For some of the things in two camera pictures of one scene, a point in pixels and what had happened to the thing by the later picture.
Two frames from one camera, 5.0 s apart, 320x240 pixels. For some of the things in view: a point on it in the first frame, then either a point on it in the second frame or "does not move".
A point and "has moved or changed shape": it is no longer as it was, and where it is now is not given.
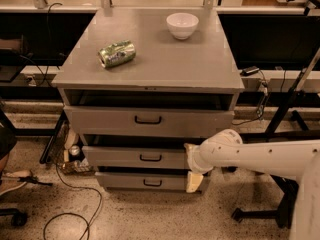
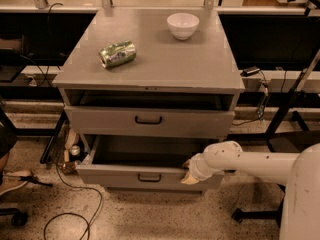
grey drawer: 136,156 has moved or changed shape
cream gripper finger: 189,146 -> 186,164
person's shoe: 9,180 does not move
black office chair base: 19,217 does not move
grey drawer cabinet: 141,84 does not move
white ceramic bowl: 182,24 does not move
